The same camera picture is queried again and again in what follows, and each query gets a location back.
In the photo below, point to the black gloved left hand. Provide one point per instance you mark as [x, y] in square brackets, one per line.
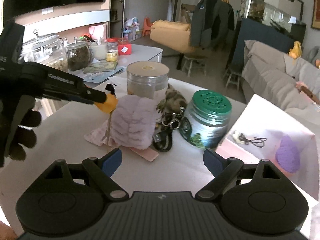
[17, 122]

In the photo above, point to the picture book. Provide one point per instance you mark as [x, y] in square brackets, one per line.
[100, 67]

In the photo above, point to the grey covered sofa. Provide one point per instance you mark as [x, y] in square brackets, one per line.
[275, 76]

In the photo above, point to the red box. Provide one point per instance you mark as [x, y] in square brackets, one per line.
[124, 47]

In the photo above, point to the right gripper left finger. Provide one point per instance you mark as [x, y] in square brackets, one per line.
[91, 180]

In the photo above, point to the white cup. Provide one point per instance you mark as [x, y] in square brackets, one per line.
[98, 50]

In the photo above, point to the large glass jar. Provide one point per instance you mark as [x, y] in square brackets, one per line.
[47, 50]

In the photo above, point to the pink cardboard box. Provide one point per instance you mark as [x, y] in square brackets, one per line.
[262, 119]

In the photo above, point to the wooden stool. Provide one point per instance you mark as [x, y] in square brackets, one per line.
[190, 60]

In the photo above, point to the fish tank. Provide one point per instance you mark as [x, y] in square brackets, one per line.
[269, 15]

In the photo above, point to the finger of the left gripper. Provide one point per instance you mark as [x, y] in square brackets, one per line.
[89, 96]
[80, 87]

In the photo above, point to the yellow plush toy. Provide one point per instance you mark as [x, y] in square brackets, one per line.
[296, 51]

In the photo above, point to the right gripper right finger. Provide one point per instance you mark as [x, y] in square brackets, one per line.
[227, 173]

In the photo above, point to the glass jar dark contents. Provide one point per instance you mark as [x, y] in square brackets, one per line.
[78, 55]

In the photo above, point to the yellow armchair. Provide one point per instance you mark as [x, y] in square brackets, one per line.
[174, 35]

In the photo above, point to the pink phone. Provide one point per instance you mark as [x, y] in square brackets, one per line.
[148, 154]

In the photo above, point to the dark hanging coat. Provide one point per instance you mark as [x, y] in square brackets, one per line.
[210, 23]

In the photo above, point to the white tissue paper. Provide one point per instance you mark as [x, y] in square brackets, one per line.
[120, 85]

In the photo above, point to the brown furry plush keychain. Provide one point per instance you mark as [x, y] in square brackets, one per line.
[171, 109]

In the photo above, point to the yellow artificial flower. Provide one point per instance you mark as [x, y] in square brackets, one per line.
[108, 107]

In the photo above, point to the purple felt plush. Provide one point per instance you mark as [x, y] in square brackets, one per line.
[287, 156]

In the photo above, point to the pink checkered cloth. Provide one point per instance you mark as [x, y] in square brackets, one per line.
[99, 137]

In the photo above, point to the green lid jar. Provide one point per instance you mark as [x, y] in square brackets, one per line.
[206, 119]

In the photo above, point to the red lid spice jar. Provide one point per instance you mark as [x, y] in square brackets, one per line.
[112, 54]

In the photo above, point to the clear plastic canister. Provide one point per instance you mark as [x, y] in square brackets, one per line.
[147, 79]

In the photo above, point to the lavender fluffy towel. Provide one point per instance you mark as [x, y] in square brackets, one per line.
[133, 122]

